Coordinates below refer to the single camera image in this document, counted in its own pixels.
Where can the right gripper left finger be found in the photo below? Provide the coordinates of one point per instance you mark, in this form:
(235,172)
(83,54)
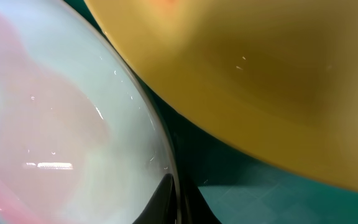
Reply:
(162,206)

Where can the light blue plate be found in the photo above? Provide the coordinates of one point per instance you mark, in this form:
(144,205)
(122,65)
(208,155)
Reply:
(80,140)

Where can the yellow-green plate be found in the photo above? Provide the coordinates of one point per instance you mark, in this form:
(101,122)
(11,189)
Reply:
(275,79)

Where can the teal plastic serving tray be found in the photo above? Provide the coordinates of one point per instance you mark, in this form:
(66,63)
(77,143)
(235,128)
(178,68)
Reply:
(240,188)

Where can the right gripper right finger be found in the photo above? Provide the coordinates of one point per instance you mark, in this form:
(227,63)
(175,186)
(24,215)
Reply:
(194,209)

